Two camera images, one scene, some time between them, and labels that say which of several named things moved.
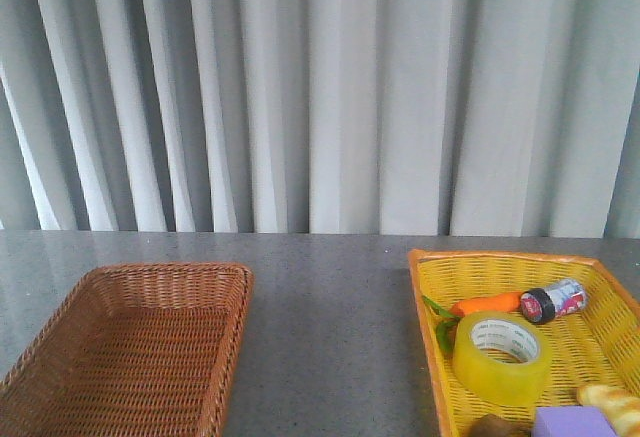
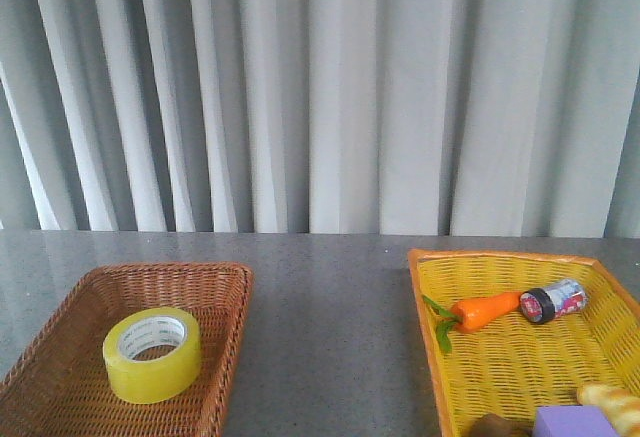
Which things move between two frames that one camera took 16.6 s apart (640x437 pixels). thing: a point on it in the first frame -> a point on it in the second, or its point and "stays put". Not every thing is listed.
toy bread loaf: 621,410 stays put
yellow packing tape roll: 497,382 -> 161,379
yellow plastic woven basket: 593,344 stays put
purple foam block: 571,421 stays put
